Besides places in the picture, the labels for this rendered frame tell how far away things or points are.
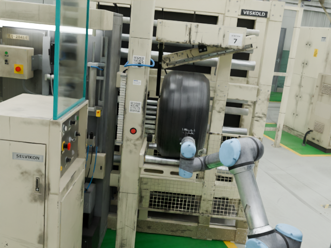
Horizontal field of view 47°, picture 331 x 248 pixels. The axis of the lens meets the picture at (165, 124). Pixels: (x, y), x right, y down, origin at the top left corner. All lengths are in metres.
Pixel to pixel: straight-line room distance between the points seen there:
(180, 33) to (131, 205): 1.22
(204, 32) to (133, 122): 0.78
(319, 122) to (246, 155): 5.28
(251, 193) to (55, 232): 1.00
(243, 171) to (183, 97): 0.78
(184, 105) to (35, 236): 1.08
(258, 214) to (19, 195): 1.13
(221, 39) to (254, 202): 1.35
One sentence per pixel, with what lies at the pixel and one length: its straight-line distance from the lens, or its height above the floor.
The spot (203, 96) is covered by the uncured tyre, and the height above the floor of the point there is 1.36.
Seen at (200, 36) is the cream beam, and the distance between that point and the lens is 2.68.
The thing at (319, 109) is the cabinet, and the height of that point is 0.65.
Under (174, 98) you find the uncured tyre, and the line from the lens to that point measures 2.29.
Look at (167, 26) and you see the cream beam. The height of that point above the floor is 1.74.
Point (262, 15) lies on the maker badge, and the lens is 3.05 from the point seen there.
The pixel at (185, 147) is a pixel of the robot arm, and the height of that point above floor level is 1.16.
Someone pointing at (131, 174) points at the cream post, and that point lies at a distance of 2.61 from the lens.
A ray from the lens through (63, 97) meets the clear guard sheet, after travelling 1.95.
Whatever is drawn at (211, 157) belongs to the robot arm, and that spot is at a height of 1.11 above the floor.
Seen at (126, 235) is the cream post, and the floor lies 0.30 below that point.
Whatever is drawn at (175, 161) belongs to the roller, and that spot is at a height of 0.91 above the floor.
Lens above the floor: 1.73
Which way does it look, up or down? 14 degrees down
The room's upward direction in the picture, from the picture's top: 6 degrees clockwise
